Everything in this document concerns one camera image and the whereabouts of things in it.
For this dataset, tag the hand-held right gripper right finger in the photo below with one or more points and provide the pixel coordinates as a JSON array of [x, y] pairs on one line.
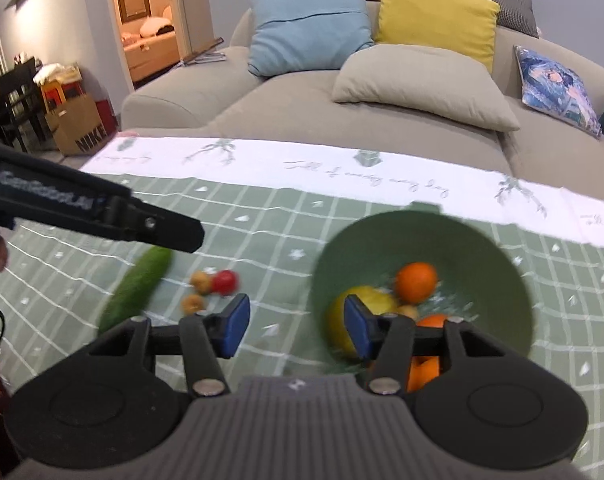
[[358, 325]]

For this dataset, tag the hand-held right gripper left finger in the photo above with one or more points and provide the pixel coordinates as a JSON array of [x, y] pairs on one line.
[[237, 325]]

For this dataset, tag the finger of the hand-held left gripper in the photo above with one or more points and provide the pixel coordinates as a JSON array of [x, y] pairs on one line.
[[167, 227]]

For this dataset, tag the large yellow-green citrus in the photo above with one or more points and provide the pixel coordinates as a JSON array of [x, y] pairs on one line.
[[382, 302]]

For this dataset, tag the small brown kiwi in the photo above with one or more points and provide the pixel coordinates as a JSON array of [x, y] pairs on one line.
[[201, 281], [192, 303], [407, 312]]

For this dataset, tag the orange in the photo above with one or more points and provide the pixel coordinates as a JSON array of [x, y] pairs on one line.
[[432, 321], [423, 372], [417, 282]]

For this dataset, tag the green plastic colander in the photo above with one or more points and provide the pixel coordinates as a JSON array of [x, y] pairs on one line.
[[462, 270]]

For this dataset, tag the small red fruit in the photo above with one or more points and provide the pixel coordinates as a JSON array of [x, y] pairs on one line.
[[225, 281]]

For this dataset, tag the brown paper bag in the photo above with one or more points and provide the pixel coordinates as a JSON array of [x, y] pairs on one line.
[[77, 127]]

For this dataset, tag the green cucumber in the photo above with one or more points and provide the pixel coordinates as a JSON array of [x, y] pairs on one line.
[[132, 292]]

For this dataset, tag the green checked tablecloth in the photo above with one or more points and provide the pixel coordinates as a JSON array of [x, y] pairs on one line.
[[282, 240]]

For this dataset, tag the red bag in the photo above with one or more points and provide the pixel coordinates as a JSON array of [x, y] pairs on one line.
[[106, 117]]

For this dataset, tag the stacked plastic stools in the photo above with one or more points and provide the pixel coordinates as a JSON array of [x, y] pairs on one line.
[[59, 94]]

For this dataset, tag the black dining chair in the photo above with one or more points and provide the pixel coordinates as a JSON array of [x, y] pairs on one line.
[[19, 95]]

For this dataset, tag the white cloth pile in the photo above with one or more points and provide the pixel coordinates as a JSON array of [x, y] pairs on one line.
[[54, 74]]

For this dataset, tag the beige sofa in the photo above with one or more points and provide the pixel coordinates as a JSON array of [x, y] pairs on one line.
[[282, 105]]

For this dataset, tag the bed with beige cover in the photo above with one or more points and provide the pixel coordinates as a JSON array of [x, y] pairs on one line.
[[149, 55]]

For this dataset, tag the dark tablet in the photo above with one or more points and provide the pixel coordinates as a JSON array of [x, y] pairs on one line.
[[204, 54]]

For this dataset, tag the white pillow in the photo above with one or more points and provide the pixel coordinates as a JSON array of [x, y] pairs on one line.
[[154, 26]]

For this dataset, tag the light blue cushion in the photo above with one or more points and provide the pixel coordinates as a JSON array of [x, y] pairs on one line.
[[307, 30]]

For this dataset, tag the beige cushion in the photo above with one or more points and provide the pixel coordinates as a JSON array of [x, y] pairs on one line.
[[422, 90]]

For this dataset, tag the blue printed cushion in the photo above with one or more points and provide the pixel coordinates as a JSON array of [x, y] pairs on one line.
[[557, 90]]

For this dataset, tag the yellow cushion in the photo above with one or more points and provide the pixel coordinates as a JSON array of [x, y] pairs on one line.
[[432, 17]]

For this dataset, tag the grey cushion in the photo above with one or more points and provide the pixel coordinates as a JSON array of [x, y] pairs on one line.
[[507, 2]]

